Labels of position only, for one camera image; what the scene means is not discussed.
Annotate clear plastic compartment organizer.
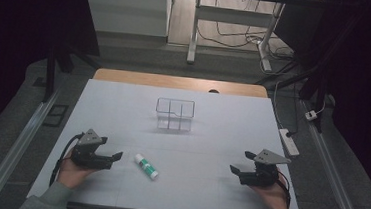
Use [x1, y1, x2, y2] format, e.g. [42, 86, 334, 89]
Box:
[153, 96, 197, 133]

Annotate white power strip cable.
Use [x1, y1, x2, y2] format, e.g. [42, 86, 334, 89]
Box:
[270, 78, 290, 130]

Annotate person's left hand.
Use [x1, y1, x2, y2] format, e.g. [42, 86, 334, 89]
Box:
[56, 148, 100, 192]

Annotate white power strip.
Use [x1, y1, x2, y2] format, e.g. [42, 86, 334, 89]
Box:
[276, 127, 303, 159]

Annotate black floor plate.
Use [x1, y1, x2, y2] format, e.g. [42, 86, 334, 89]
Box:
[41, 102, 70, 129]

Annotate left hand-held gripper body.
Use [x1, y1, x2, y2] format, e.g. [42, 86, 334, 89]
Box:
[68, 127, 116, 172]

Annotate white desk frame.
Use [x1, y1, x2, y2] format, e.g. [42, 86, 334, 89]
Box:
[185, 0, 287, 75]

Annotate small white adapter with cable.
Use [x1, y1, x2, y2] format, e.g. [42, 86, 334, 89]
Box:
[304, 98, 327, 123]

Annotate black stand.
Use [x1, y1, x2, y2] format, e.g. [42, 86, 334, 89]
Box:
[251, 0, 341, 134]
[40, 37, 105, 108]

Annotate white and green glue stick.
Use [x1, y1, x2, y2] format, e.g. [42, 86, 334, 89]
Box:
[133, 153, 161, 182]

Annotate aluminium rail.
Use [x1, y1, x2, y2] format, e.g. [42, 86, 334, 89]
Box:
[0, 81, 64, 209]
[292, 99, 371, 209]

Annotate white table mat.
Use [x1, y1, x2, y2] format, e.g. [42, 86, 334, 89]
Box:
[26, 74, 313, 209]

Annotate black floor cables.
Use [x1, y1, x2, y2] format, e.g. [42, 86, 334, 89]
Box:
[193, 0, 300, 78]

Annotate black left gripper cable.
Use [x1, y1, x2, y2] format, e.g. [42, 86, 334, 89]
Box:
[49, 129, 85, 189]

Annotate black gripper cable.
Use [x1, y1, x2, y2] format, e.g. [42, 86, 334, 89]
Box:
[275, 171, 293, 209]
[49, 129, 85, 189]

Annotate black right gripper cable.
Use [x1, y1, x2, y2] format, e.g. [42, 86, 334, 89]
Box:
[275, 171, 293, 209]

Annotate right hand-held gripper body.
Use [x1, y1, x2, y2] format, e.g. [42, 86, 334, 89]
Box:
[237, 147, 293, 190]

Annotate wooden table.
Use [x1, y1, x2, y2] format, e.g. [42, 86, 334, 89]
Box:
[92, 67, 271, 99]

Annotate person's right hand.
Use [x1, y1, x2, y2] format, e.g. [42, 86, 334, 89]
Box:
[248, 169, 293, 209]

